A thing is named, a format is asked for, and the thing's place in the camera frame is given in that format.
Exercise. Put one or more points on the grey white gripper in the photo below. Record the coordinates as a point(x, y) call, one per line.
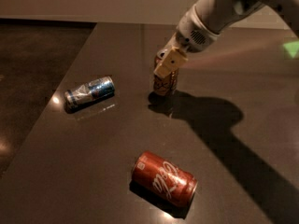
point(192, 34)

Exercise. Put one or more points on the orange LaCroix can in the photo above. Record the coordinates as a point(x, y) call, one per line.
point(165, 86)

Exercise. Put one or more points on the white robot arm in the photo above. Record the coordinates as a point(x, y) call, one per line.
point(203, 23)

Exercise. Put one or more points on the crushed blue silver Redbull can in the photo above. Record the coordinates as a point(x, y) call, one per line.
point(90, 92)

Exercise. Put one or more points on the red Coca-Cola can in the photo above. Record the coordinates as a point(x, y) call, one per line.
point(164, 178)

